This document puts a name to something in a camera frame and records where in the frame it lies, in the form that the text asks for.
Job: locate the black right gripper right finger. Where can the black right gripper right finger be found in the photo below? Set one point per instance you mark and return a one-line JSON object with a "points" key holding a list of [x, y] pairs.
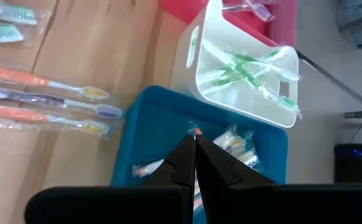
{"points": [[224, 186]]}

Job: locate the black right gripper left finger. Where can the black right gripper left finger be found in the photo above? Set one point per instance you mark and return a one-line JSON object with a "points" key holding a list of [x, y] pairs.
{"points": [[174, 177]]}

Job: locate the purple toothbrush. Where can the purple toothbrush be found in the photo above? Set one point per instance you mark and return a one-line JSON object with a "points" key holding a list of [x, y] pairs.
{"points": [[38, 99], [262, 12]]}

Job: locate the teal plastic bin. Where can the teal plastic bin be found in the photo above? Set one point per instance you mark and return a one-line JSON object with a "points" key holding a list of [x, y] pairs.
{"points": [[168, 124]]}

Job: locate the white plastic bin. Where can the white plastic bin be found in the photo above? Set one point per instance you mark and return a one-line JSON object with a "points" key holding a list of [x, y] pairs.
{"points": [[181, 77]]}

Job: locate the black computer with purple lights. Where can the black computer with purple lights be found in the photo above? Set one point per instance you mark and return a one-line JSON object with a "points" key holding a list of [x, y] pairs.
{"points": [[355, 168]]}

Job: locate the grey metal stand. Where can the grey metal stand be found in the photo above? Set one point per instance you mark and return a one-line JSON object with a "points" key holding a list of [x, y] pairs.
{"points": [[361, 114]]}

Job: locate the pink plastic bin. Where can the pink plastic bin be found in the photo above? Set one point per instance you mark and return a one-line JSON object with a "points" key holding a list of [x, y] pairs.
{"points": [[184, 9]]}

